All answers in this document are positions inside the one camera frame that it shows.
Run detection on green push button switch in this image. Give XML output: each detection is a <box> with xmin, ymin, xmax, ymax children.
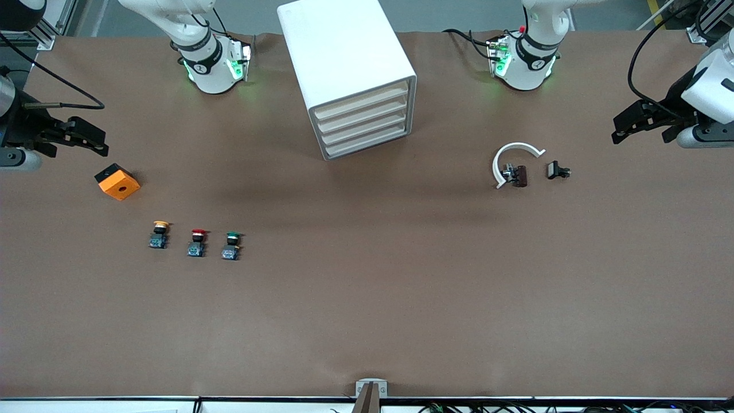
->
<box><xmin>221</xmin><ymin>231</ymin><xmax>243</xmax><ymax>262</ymax></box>

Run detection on orange box with hole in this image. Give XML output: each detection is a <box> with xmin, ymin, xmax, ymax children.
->
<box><xmin>94</xmin><ymin>163</ymin><xmax>141</xmax><ymax>201</ymax></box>

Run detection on white curved plastic piece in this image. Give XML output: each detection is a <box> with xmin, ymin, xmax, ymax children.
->
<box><xmin>492</xmin><ymin>142</ymin><xmax>546</xmax><ymax>190</ymax></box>

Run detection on dark brown small component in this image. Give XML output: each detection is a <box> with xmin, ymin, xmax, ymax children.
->
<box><xmin>502</xmin><ymin>163</ymin><xmax>528</xmax><ymax>188</ymax></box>

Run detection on brown vertical bar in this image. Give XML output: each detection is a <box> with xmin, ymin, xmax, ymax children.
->
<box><xmin>351</xmin><ymin>383</ymin><xmax>384</xmax><ymax>413</ymax></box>

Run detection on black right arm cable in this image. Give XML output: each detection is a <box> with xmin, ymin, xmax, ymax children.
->
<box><xmin>0</xmin><ymin>32</ymin><xmax>106</xmax><ymax>110</ymax></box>

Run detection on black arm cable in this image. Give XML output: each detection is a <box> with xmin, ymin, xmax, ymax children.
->
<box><xmin>627</xmin><ymin>0</ymin><xmax>703</xmax><ymax>118</ymax></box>
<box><xmin>0</xmin><ymin>32</ymin><xmax>106</xmax><ymax>110</ymax></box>

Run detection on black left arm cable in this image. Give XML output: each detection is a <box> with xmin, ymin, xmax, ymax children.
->
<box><xmin>627</xmin><ymin>0</ymin><xmax>703</xmax><ymax>118</ymax></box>

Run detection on aluminium frame profile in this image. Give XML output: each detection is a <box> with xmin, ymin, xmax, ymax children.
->
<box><xmin>32</xmin><ymin>0</ymin><xmax>81</xmax><ymax>51</ymax></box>
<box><xmin>687</xmin><ymin>0</ymin><xmax>734</xmax><ymax>45</ymax></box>

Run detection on yellow push button switch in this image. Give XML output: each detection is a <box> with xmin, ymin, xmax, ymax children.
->
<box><xmin>149</xmin><ymin>220</ymin><xmax>171</xmax><ymax>250</ymax></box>

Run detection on red push button switch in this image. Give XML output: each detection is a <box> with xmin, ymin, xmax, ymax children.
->
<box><xmin>187</xmin><ymin>228</ymin><xmax>209</xmax><ymax>258</ymax></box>

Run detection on white table edge rail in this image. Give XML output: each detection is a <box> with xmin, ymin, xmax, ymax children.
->
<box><xmin>0</xmin><ymin>396</ymin><xmax>734</xmax><ymax>413</ymax></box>

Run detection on tangled black floor cables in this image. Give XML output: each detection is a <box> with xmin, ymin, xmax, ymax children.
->
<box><xmin>416</xmin><ymin>400</ymin><xmax>734</xmax><ymax>413</ymax></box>

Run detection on grey metal bracket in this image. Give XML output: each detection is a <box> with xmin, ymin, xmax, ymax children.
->
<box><xmin>355</xmin><ymin>379</ymin><xmax>389</xmax><ymax>398</ymax></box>

